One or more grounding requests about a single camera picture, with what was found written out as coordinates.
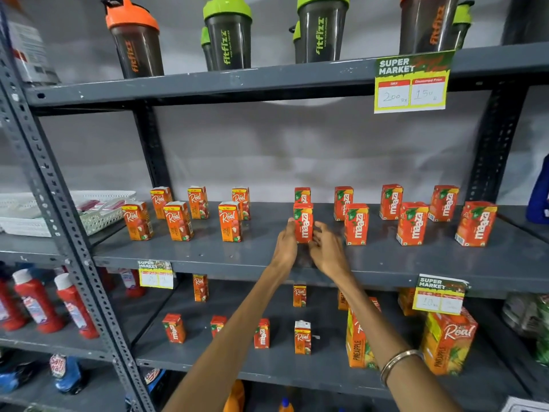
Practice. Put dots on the person's left forearm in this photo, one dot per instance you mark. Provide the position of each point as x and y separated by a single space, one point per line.
231 338

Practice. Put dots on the pink packets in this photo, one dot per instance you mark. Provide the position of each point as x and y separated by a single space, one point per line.
97 205

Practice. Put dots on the green lid shaker bottle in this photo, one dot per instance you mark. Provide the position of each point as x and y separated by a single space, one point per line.
322 34
228 38
206 49
297 45
462 21

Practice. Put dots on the orange lid shaker bottle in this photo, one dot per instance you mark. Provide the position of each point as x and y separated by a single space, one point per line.
137 47
422 27

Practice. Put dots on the silver bangle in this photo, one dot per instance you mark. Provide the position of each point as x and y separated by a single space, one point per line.
399 361

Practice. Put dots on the small yellow green price tag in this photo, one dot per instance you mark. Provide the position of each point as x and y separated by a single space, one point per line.
438 296
155 275

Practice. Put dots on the dark blue bottle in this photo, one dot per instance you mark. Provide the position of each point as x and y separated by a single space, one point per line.
539 195

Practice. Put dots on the small orange juice carton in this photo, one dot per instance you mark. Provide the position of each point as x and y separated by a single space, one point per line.
300 296
342 301
200 288
302 338

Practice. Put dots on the green packaged goods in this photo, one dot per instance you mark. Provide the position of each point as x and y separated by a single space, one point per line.
525 315

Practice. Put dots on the white printed box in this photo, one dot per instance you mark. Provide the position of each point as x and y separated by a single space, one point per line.
526 405

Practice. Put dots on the white plastic basket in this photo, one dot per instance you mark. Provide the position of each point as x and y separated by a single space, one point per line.
19 214
103 218

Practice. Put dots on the grey metal shelving rack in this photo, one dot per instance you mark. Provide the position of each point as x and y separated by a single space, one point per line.
214 248
25 249
524 219

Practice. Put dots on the group of orange juice cartons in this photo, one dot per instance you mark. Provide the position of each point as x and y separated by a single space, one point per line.
178 220

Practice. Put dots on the clear packet with label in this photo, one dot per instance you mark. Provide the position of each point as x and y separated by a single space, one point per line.
31 53

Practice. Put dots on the person's right hand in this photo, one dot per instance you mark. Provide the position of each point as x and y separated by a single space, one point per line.
330 253

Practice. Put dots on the person's right forearm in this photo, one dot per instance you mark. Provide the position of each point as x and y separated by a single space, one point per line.
386 343

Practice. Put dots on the red mango drink carton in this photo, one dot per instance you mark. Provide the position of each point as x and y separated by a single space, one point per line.
304 219
217 323
262 334
174 329

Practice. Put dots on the person's left hand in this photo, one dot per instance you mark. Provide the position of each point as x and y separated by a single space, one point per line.
284 248

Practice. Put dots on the orange plastic bottle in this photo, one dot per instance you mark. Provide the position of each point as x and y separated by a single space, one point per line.
235 398

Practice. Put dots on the large yellow green price tag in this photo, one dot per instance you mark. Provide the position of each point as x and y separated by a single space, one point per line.
411 83

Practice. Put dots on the red ketchup bottle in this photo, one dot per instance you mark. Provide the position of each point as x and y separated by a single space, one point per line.
131 282
8 311
37 301
76 306
107 278

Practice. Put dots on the orange bottle with blue cap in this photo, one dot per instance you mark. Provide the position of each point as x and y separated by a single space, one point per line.
285 406

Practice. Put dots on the rows of red mango cartons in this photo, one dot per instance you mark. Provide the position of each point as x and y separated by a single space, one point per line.
411 223

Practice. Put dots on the person's right thumb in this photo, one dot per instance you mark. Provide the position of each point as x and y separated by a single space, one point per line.
320 230

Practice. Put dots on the person's left thumb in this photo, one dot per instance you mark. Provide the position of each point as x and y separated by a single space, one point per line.
291 229

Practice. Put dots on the large pineapple juice carton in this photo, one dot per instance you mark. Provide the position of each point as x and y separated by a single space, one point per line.
406 302
358 343
447 344

